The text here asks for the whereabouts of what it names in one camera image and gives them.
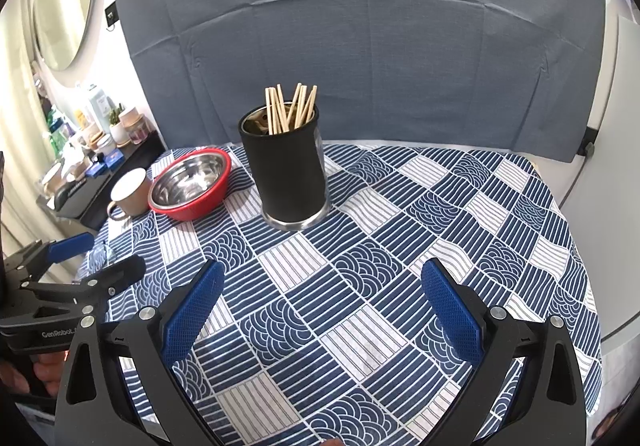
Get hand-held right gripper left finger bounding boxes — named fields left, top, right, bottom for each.
left=54, top=259, right=226, bottom=446

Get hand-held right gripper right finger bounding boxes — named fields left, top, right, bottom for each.
left=421, top=259, right=587, bottom=446

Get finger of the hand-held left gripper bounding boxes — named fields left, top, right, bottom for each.
left=2, top=232, right=96, bottom=279
left=20, top=255, right=147, bottom=317

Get black cylindrical utensil holder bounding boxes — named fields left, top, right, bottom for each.
left=237, top=101, right=329, bottom=231

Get bunch of wooden chopsticks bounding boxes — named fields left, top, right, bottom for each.
left=264, top=82, right=319, bottom=135

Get person's left hand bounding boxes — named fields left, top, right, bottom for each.
left=0, top=350, right=71, bottom=399

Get clear eyeglasses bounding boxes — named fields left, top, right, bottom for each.
left=82, top=239, right=123, bottom=277

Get black side table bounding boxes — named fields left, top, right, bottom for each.
left=37, top=131, right=168, bottom=232

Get beige ceramic mug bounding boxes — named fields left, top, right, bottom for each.
left=106, top=168, right=153, bottom=221

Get blue white patterned tablecloth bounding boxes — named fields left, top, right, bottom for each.
left=75, top=142, right=603, bottom=446

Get green bottle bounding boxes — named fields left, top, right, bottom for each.
left=47, top=106, right=68, bottom=157

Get red steel-lined bowl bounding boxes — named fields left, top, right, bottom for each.
left=148, top=149, right=233, bottom=222

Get small potted plant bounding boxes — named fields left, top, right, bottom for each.
left=107, top=104, right=131, bottom=147

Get glass jar with wooden lid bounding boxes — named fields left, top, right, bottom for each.
left=120, top=106, right=151, bottom=144

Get white pump bottle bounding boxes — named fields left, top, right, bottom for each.
left=86, top=84, right=108, bottom=127

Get white cabinet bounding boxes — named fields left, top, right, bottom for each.
left=560, top=0, right=640, bottom=342

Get grey backdrop cloth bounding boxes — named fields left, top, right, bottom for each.
left=110, top=0, right=608, bottom=164

